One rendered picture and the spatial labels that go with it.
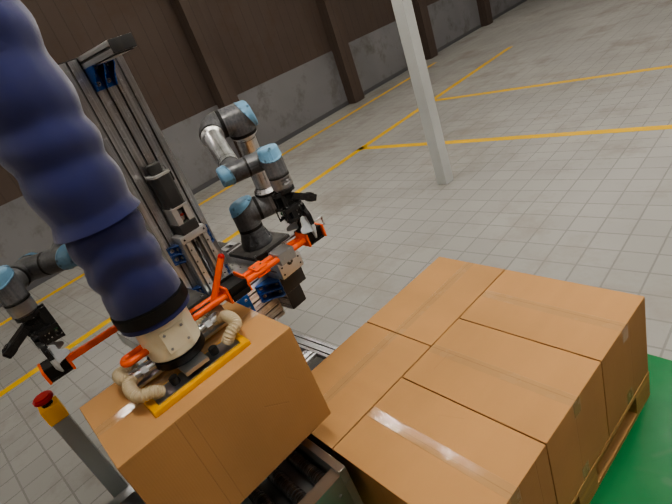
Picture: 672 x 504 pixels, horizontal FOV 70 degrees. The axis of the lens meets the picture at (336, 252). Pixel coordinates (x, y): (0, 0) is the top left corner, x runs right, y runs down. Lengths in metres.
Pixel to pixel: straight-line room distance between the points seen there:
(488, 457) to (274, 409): 0.69
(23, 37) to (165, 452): 1.07
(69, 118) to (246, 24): 7.93
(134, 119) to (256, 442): 1.37
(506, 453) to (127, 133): 1.83
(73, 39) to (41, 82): 6.49
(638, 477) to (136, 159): 2.34
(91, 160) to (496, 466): 1.43
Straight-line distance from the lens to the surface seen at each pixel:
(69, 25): 7.83
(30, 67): 1.32
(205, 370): 1.52
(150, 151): 2.20
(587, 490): 2.17
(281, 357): 1.55
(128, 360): 1.54
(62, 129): 1.32
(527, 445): 1.70
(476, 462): 1.68
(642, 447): 2.40
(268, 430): 1.63
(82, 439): 2.16
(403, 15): 4.58
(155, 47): 8.21
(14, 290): 1.68
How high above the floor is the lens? 1.89
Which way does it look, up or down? 26 degrees down
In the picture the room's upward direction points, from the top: 21 degrees counter-clockwise
